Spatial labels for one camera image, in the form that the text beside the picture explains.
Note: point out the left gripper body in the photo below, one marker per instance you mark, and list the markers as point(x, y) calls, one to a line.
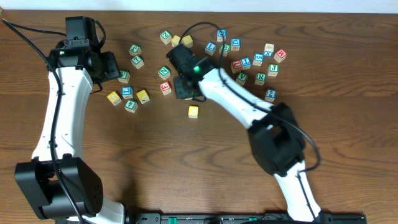
point(110, 66)

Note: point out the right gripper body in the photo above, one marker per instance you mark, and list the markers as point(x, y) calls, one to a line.
point(182, 88)

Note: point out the yellow letter C block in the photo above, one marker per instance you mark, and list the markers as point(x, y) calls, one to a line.
point(193, 111)

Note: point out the green letter R block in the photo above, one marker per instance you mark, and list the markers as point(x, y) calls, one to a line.
point(260, 78)

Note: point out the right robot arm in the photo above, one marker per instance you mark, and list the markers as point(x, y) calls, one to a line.
point(276, 141)

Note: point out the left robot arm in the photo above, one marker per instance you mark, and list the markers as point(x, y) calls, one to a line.
point(56, 182)

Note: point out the green letter V block left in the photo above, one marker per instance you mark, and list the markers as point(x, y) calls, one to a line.
point(125, 76)

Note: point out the green letter v block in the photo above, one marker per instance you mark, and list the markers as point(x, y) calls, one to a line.
point(125, 76)
point(241, 78)

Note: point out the red number 3 block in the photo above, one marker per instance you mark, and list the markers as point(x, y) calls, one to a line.
point(166, 88)

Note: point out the yellow block far left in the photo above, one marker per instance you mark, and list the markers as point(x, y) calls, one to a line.
point(114, 98)

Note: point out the green letter N block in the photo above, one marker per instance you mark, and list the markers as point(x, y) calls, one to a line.
point(164, 72)

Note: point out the blue letter L block left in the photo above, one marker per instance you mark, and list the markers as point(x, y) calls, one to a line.
point(127, 92)

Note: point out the blue letter l block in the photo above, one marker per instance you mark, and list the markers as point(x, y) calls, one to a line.
point(210, 48)
point(127, 92)

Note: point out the green number 7 block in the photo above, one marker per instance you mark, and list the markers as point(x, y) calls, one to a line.
point(137, 62)

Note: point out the green number 4 block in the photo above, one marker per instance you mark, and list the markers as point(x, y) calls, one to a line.
point(131, 106)

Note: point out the yellow block lower left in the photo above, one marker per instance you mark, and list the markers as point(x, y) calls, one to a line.
point(143, 96)

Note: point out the yellow block top right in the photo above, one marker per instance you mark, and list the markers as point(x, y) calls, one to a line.
point(187, 41)

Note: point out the yellow block top left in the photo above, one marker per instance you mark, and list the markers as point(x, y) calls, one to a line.
point(176, 40)

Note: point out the red letter U block right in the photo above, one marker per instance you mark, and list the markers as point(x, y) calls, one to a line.
point(236, 66)

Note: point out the green letter B block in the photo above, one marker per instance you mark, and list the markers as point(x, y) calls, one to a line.
point(224, 49)

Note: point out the green letter Z block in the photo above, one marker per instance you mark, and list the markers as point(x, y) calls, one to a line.
point(166, 37)

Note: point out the blue letter I block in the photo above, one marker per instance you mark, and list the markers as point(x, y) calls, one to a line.
point(246, 63)

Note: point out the blue letter D block upper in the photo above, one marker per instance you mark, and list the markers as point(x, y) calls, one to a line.
point(221, 35)

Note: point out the blue letter d block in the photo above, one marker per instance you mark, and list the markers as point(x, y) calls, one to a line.
point(235, 44)
point(221, 35)

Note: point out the blue letter D block lower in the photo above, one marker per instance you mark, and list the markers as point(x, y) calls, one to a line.
point(235, 44)

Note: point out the blue number 5 block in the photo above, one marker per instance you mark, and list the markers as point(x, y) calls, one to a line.
point(258, 59)

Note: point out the blue number 2 block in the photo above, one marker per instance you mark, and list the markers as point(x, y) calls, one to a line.
point(270, 95)

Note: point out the green letter J block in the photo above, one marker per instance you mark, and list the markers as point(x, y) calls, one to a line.
point(272, 70)

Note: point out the blue letter X block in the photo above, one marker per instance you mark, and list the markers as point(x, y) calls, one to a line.
point(269, 50)

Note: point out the red letter M block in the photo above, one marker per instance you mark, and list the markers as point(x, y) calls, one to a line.
point(280, 55)

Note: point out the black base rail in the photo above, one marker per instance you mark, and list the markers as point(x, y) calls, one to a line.
point(268, 218)

